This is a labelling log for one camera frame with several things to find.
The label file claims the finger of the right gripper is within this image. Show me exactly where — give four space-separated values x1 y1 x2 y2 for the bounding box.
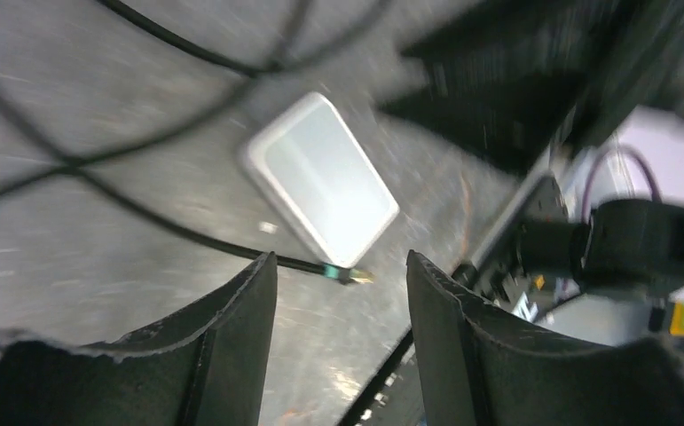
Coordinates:
378 1 684 175

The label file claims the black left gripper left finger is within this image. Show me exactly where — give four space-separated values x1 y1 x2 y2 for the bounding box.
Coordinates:
0 253 278 425

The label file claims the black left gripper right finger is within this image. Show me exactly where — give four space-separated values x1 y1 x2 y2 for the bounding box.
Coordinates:
406 251 684 425

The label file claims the black cable teal collar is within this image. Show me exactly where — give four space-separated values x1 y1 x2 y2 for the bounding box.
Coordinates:
0 0 396 222
0 55 375 287

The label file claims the white plastic box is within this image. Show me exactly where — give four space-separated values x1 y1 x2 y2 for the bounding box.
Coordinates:
241 92 399 268

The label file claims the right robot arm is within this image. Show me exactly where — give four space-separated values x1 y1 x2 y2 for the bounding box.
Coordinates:
383 1 684 425

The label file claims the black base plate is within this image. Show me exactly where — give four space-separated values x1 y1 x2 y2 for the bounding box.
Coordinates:
338 330 426 426

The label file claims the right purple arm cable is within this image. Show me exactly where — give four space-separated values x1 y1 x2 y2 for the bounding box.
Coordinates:
579 144 663 222

